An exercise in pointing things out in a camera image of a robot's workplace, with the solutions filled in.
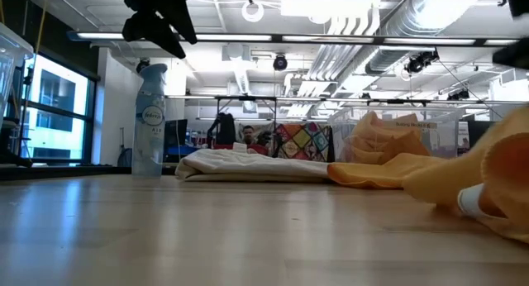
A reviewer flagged orange microfiber towel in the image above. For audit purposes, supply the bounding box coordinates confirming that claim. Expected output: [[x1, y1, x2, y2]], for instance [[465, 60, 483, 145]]
[[403, 105, 529, 245], [327, 152, 450, 191], [349, 111, 431, 165]]

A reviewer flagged long linear ceiling light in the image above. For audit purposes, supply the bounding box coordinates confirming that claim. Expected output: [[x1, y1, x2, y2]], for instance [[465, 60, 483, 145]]
[[68, 31, 522, 47]]

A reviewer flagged black computer monitor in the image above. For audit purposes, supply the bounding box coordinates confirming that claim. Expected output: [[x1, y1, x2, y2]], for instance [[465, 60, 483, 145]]
[[466, 120, 497, 149], [163, 118, 188, 163]]

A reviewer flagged clear plastic bin with label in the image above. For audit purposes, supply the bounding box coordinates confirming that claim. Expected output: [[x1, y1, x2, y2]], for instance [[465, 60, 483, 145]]
[[329, 105, 466, 163]]

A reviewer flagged blue air freshener spray bottle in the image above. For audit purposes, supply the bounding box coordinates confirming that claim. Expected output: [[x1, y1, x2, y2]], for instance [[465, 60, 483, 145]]
[[131, 63, 169, 179]]

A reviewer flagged large black-framed window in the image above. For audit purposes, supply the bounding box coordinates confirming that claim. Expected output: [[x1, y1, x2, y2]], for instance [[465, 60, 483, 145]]
[[16, 54, 99, 165]]

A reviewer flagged person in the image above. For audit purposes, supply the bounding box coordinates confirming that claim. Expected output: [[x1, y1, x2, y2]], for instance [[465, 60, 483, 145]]
[[241, 125, 257, 145]]

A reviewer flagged white canvas tote bag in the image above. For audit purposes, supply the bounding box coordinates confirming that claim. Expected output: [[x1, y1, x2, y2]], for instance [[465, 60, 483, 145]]
[[174, 141, 331, 184]]

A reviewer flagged black tripod stand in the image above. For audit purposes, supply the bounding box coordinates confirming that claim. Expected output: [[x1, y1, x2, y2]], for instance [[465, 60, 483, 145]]
[[22, 64, 34, 163]]

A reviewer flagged colourful patchwork quilt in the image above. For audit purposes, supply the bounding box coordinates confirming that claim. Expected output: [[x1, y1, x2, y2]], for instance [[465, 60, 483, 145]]
[[272, 122, 334, 163]]

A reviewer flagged white ring ceiling lamp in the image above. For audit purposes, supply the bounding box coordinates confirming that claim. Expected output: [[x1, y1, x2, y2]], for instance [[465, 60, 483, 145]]
[[241, 0, 265, 24]]

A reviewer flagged silver ceiling air duct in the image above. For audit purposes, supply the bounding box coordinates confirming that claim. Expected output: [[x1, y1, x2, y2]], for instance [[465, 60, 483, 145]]
[[365, 0, 476, 75]]

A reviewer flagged black aluminium table frame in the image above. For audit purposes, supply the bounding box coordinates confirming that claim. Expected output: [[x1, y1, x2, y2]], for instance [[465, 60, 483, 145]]
[[0, 164, 179, 182]]

